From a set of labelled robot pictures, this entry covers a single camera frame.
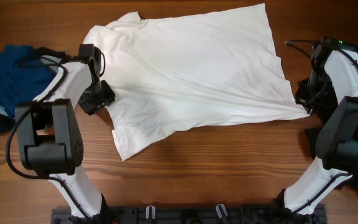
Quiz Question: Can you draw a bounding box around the white t-shirt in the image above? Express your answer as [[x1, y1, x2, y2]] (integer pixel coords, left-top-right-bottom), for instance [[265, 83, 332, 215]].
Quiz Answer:
[[85, 4, 307, 160]]

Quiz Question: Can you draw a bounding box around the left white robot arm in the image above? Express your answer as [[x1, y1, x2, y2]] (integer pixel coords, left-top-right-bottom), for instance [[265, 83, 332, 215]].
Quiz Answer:
[[6, 57, 118, 223]]

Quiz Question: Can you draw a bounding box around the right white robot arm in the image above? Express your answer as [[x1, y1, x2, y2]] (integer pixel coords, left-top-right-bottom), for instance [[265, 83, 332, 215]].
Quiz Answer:
[[279, 37, 358, 219]]

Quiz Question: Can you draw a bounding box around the blue folded garment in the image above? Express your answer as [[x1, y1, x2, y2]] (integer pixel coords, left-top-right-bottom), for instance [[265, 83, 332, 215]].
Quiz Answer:
[[0, 45, 56, 117]]

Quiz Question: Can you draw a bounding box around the black garment with logo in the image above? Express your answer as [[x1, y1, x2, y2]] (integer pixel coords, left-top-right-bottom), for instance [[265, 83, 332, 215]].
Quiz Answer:
[[305, 96, 358, 192]]

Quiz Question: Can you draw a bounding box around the black folded garment left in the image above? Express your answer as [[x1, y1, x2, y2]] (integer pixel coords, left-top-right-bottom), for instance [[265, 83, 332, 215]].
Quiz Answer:
[[0, 47, 66, 134]]

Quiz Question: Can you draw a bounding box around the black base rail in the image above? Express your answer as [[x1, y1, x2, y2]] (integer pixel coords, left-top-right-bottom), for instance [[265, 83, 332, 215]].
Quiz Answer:
[[50, 203, 328, 224]]

